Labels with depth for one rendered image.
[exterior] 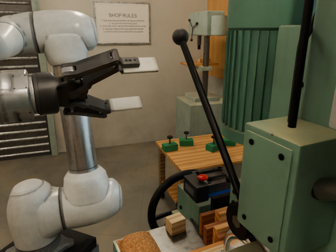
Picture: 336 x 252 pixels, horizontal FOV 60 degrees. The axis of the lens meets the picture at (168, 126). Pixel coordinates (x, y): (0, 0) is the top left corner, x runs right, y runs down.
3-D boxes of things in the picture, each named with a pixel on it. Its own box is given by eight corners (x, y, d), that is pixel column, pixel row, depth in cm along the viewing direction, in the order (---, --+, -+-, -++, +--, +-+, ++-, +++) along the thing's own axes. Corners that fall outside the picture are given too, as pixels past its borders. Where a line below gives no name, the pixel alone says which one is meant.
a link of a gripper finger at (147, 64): (117, 60, 52) (117, 58, 51) (153, 59, 55) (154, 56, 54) (121, 74, 51) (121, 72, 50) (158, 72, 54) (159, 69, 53)
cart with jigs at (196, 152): (220, 183, 281) (224, 120, 261) (256, 217, 230) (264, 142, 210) (155, 196, 260) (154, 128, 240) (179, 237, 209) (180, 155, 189)
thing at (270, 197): (278, 207, 45) (290, 114, 41) (329, 244, 38) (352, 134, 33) (233, 221, 42) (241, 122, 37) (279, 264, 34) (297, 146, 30)
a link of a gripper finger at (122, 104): (111, 110, 62) (110, 112, 62) (142, 107, 64) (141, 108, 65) (108, 98, 63) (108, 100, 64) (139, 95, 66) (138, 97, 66)
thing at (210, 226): (253, 225, 80) (255, 209, 79) (257, 229, 79) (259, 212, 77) (202, 242, 74) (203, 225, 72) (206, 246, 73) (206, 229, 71)
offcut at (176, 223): (179, 223, 81) (179, 211, 80) (185, 230, 78) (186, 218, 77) (165, 229, 79) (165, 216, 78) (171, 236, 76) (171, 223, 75)
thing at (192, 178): (214, 177, 94) (215, 161, 92) (235, 193, 85) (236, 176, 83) (178, 185, 89) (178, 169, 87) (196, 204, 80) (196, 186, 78)
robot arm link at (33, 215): (17, 227, 113) (5, 177, 106) (67, 217, 117) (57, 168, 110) (9, 257, 98) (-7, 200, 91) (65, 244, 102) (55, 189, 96)
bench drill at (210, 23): (209, 147, 367) (216, 13, 317) (234, 169, 311) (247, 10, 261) (173, 152, 353) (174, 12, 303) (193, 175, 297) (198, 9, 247)
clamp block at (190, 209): (215, 198, 98) (216, 175, 96) (240, 221, 87) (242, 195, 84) (175, 209, 93) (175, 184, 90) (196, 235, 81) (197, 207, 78)
